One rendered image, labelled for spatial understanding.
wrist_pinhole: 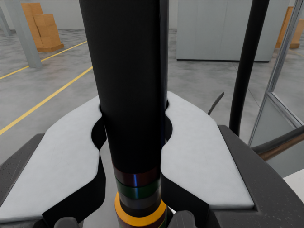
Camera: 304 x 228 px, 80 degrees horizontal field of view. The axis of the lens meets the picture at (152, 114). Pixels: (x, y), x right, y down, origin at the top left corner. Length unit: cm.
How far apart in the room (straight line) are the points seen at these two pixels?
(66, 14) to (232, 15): 1111
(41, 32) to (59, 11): 649
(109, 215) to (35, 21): 747
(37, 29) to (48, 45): 60
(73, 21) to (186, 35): 993
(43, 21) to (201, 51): 558
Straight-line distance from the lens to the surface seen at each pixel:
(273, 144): 27
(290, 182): 59
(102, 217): 190
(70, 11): 1431
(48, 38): 827
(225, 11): 560
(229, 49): 577
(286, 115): 141
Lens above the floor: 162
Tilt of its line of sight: 32 degrees down
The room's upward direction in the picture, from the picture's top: 2 degrees counter-clockwise
